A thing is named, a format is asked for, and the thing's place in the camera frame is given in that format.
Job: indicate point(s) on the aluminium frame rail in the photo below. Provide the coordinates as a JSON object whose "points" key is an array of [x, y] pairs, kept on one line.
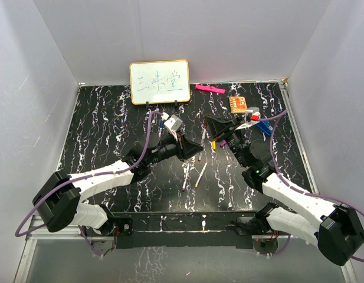
{"points": [[70, 232]]}

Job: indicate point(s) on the yellow framed whiteboard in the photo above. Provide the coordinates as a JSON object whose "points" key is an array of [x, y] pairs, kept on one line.
{"points": [[159, 82]]}

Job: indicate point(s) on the orange white pen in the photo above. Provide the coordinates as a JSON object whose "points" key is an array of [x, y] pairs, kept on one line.
{"points": [[200, 175]]}

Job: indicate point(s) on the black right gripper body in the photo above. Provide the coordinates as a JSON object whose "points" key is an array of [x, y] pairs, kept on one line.
{"points": [[235, 140]]}

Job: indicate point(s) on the blue stapler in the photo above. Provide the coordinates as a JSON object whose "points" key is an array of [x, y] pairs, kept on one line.
{"points": [[265, 127]]}

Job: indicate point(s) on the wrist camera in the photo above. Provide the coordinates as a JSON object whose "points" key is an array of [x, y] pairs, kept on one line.
{"points": [[173, 124], [249, 116]]}

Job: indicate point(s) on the blue white pen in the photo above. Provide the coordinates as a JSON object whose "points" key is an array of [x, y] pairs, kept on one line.
{"points": [[161, 128]]}

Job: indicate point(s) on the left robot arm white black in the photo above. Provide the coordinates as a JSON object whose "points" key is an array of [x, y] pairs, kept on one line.
{"points": [[61, 201]]}

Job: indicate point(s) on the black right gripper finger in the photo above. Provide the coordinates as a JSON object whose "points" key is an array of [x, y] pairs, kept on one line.
{"points": [[222, 134], [214, 122]]}

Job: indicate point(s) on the purple white pen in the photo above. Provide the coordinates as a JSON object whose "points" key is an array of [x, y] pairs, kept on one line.
{"points": [[186, 177]]}

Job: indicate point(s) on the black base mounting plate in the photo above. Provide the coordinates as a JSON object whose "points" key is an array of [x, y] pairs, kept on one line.
{"points": [[180, 229]]}

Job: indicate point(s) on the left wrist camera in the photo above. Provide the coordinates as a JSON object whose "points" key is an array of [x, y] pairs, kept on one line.
{"points": [[173, 124]]}

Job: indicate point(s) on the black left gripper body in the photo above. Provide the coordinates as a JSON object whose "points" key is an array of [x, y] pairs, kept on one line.
{"points": [[171, 150]]}

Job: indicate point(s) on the red white pen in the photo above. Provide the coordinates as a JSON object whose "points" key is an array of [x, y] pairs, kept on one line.
{"points": [[202, 144]]}

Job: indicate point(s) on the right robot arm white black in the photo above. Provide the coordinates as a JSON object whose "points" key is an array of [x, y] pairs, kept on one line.
{"points": [[330, 225]]}

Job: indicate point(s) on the orange card box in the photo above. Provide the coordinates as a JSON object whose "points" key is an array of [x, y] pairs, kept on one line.
{"points": [[237, 104]]}

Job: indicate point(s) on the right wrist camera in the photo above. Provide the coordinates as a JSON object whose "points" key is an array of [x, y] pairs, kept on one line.
{"points": [[249, 116]]}

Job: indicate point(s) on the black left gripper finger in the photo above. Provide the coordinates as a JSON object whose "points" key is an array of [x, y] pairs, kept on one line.
{"points": [[188, 144], [188, 153]]}

